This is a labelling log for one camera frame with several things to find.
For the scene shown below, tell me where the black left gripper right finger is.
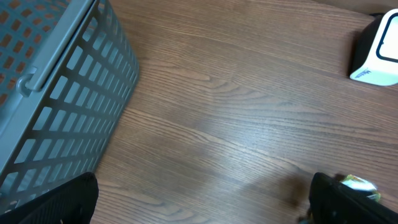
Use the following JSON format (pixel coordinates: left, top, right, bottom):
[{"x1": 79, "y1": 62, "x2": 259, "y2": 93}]
[{"x1": 309, "y1": 172, "x2": 397, "y2": 224}]

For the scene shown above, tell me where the green snack pouch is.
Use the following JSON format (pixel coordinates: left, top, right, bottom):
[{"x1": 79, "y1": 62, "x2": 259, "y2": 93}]
[{"x1": 340, "y1": 174, "x2": 381, "y2": 202}]

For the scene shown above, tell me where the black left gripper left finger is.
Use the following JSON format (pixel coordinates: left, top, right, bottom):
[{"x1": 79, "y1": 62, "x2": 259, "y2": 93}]
[{"x1": 1, "y1": 172, "x2": 99, "y2": 224}]

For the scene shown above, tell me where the grey plastic mesh basket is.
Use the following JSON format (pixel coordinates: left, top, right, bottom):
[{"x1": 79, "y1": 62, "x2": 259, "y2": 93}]
[{"x1": 1, "y1": 0, "x2": 139, "y2": 213}]

